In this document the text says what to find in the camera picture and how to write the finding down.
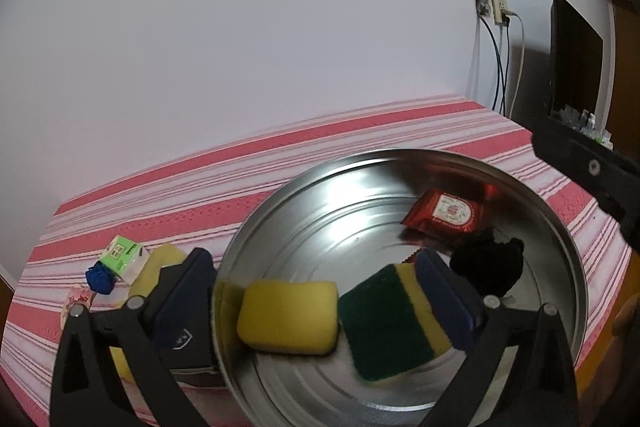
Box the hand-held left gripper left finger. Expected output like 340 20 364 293
50 248 221 427

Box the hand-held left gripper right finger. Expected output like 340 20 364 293
415 249 581 427

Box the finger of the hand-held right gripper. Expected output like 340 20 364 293
531 114 640 253

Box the black gift box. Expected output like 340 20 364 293
150 297 223 375

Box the black scrunchie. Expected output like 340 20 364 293
449 229 526 298

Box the red snack packet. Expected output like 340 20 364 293
400 188 487 240

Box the pink snack packet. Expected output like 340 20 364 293
60 285 96 333

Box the round metal cookie tin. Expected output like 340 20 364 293
212 148 586 427

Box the cluster of small bottles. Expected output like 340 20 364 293
557 104 613 150

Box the green tissue pack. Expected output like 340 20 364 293
97 235 151 286

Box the blue scrunchie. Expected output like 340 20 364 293
85 263 117 297

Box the brown wooden cabinet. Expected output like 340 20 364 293
585 0 640 158

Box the black monitor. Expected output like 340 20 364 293
547 0 604 122

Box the red striped tablecloth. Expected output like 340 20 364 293
0 94 633 427

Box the black cable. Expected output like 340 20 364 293
500 23 513 114

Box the dark blue cable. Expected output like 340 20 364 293
482 16 503 110

